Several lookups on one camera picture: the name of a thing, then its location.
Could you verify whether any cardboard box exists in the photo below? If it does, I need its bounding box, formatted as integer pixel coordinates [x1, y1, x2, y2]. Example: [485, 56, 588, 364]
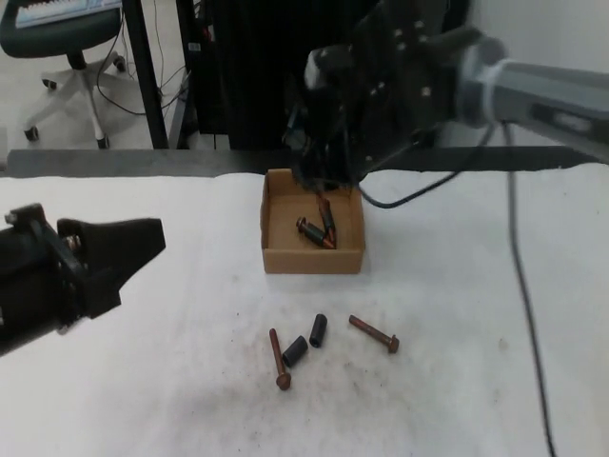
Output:
[260, 168, 367, 275]

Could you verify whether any office chair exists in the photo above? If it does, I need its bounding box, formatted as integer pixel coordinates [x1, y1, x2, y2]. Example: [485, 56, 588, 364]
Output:
[0, 0, 130, 149]

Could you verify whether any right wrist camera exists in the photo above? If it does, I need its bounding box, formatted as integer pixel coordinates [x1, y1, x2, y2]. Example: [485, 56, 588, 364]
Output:
[303, 46, 357, 92]

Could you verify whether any black cabinet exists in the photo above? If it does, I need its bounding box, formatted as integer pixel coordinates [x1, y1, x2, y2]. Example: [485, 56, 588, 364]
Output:
[187, 0, 315, 149]

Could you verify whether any grey cable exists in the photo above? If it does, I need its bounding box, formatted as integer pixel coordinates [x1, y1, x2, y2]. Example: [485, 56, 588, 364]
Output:
[504, 121, 559, 457]

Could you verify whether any black sleeve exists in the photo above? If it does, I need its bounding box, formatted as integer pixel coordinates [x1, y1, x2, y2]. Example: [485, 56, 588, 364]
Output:
[281, 334, 310, 369]
[308, 313, 326, 348]

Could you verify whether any copper bolt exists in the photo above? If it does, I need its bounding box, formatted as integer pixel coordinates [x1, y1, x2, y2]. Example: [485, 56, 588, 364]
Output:
[347, 314, 402, 355]
[268, 328, 293, 389]

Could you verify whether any black cable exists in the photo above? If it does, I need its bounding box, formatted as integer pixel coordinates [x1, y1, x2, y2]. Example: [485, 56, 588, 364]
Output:
[355, 121, 506, 209]

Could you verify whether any black desk leg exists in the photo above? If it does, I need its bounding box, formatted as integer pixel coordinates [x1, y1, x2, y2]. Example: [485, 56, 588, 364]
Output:
[120, 0, 171, 149]

